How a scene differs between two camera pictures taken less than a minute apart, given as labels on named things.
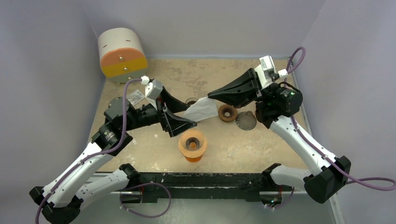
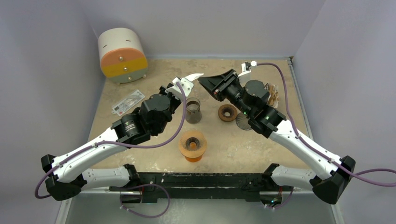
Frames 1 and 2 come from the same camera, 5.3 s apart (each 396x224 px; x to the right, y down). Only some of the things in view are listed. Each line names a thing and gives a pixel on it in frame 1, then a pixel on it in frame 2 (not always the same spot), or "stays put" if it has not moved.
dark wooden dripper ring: (227, 113) stays put
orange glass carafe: (194, 159) stays put
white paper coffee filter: (203, 108) to (192, 77)
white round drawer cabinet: (123, 54) stays put
